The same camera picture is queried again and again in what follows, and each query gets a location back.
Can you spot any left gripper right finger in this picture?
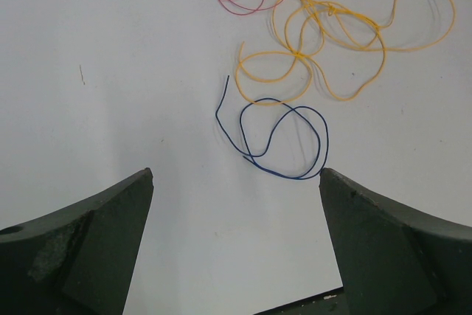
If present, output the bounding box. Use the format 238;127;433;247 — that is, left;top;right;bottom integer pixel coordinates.
319;168;471;314

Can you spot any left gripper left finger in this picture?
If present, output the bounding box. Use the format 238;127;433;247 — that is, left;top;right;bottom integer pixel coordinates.
1;168;153;314

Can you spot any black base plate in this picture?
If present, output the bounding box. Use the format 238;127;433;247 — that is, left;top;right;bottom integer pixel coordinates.
257;287;350;315

